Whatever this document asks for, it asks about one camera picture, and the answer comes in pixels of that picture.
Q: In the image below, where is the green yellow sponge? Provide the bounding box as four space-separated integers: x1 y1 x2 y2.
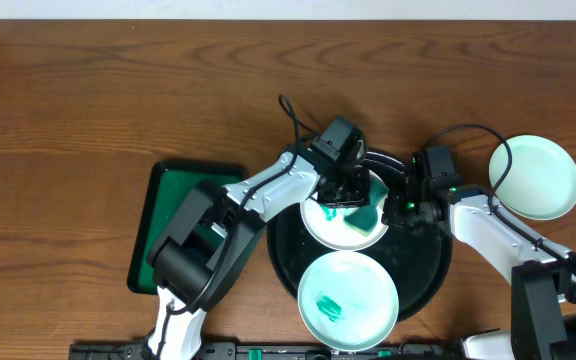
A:
343 177 389 236

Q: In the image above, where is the white plate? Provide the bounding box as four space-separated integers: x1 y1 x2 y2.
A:
300 170 388 251

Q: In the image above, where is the mint green plate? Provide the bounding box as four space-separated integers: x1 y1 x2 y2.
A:
297 251 400 352
488 135 576 220

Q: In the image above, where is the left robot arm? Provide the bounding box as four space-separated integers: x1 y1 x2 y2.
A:
146 143 367 359

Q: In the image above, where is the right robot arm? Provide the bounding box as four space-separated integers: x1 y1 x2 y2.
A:
383 174 576 360

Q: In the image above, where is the black round tray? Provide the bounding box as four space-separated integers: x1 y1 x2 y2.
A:
267 203 452 322

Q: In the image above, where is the green rectangular tray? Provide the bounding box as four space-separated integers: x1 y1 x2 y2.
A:
127 159 246 295

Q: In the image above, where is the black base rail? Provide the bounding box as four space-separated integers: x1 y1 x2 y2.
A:
68 342 463 360

